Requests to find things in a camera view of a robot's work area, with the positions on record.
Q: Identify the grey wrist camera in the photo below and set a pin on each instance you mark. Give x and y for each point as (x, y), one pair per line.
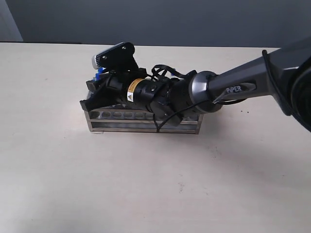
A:
(119, 57)

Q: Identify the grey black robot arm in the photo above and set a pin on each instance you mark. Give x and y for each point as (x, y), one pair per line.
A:
(284, 74)

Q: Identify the blue capped tube front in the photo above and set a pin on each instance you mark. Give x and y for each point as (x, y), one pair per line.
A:
(100, 70)

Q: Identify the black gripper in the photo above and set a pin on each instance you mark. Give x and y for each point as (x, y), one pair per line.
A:
(110, 89)

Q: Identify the stainless steel test tube rack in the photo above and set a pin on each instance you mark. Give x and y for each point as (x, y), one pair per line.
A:
(136, 121)

